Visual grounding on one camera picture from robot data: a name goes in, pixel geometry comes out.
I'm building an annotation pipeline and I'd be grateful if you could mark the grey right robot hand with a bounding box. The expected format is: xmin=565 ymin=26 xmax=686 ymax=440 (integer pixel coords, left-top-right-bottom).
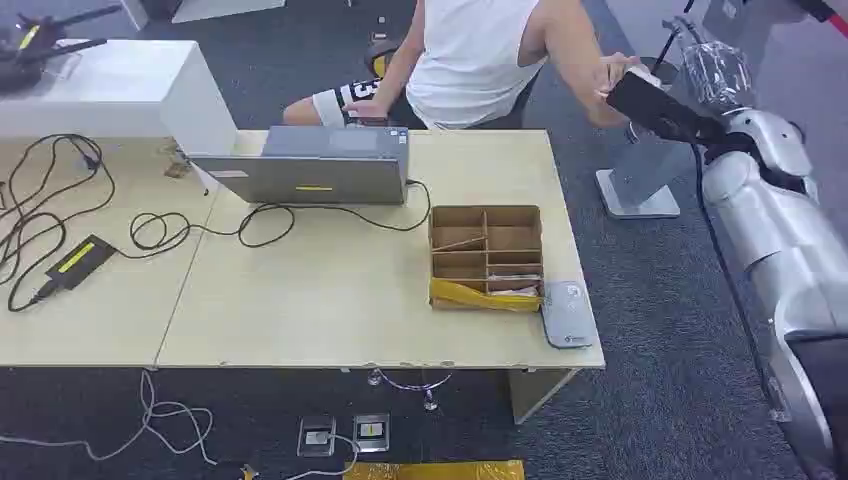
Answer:
xmin=680 ymin=39 xmax=757 ymax=117

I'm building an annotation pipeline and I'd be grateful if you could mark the person's left hand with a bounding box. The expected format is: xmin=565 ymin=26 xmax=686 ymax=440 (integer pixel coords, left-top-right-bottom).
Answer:
xmin=594 ymin=52 xmax=641 ymax=102

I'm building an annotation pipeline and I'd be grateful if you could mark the person's right hand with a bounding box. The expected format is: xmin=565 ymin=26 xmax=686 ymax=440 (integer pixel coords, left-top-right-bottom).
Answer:
xmin=343 ymin=97 xmax=391 ymax=125

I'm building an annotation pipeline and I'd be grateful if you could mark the black device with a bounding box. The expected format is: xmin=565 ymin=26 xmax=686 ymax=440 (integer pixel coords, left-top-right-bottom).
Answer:
xmin=606 ymin=69 xmax=727 ymax=146

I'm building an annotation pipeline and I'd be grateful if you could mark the grey laptop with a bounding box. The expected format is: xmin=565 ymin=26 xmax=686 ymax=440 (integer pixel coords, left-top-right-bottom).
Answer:
xmin=188 ymin=125 xmax=411 ymax=207

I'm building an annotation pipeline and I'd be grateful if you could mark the person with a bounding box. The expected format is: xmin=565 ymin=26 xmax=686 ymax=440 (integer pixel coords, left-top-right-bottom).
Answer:
xmin=282 ymin=0 xmax=641 ymax=131

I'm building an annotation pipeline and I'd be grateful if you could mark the grey metal stand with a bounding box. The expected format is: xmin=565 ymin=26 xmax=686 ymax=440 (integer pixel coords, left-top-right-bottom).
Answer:
xmin=594 ymin=122 xmax=690 ymax=220

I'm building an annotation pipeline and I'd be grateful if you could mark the white board panel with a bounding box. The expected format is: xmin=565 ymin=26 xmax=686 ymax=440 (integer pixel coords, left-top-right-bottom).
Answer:
xmin=122 ymin=0 xmax=286 ymax=31

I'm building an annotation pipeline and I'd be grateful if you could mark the wooden card box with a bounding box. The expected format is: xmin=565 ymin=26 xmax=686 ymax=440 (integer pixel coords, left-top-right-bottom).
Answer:
xmin=428 ymin=204 xmax=546 ymax=313

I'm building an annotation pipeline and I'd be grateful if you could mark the yellow tape strip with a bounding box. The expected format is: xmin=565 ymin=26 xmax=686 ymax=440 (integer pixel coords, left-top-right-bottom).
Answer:
xmin=429 ymin=278 xmax=543 ymax=313

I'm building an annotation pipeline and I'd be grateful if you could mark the cards stack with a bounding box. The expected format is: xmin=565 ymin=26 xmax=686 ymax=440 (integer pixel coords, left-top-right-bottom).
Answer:
xmin=488 ymin=273 xmax=541 ymax=297

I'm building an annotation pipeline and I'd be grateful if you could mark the grey flat pad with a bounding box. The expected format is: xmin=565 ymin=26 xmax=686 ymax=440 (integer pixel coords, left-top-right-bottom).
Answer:
xmin=539 ymin=280 xmax=596 ymax=350

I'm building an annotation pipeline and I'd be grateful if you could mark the white cabinet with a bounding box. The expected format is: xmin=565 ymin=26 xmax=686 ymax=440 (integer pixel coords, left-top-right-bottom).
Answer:
xmin=0 ymin=39 xmax=238 ymax=157

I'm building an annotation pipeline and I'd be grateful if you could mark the black power adapter yellow label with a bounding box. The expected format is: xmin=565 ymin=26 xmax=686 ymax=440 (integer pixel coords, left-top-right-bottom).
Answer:
xmin=44 ymin=234 xmax=117 ymax=293

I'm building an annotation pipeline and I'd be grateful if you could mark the pale desk leg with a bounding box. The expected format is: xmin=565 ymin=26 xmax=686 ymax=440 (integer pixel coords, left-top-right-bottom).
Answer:
xmin=508 ymin=368 xmax=581 ymax=425

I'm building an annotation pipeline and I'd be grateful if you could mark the metal floor socket with plug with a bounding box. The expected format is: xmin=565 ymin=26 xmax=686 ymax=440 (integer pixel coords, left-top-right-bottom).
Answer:
xmin=296 ymin=415 xmax=337 ymax=458

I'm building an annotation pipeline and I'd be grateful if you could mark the black router with antennas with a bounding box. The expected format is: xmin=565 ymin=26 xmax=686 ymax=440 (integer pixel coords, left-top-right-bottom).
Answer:
xmin=0 ymin=5 xmax=124 ymax=94

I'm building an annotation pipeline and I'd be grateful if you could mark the yellow sheet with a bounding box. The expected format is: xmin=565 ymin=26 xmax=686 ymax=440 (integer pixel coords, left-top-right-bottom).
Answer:
xmin=343 ymin=460 xmax=526 ymax=480

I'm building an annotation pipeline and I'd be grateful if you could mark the black laptop power cable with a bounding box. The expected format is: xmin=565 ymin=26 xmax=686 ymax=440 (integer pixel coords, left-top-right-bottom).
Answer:
xmin=109 ymin=178 xmax=433 ymax=261

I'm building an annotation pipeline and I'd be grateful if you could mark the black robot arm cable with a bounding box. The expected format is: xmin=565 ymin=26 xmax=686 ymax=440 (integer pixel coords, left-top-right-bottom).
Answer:
xmin=690 ymin=142 xmax=780 ymax=412

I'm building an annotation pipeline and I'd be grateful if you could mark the black mains cable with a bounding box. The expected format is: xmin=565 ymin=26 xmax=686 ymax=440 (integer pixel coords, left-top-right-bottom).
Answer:
xmin=0 ymin=134 xmax=117 ymax=313

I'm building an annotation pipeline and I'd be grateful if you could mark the short white plug cable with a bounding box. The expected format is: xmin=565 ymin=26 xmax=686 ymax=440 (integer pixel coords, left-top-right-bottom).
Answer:
xmin=283 ymin=433 xmax=361 ymax=480

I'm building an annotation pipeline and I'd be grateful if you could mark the white floor cable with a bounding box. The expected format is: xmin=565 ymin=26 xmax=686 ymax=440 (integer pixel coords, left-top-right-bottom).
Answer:
xmin=0 ymin=369 xmax=220 ymax=465

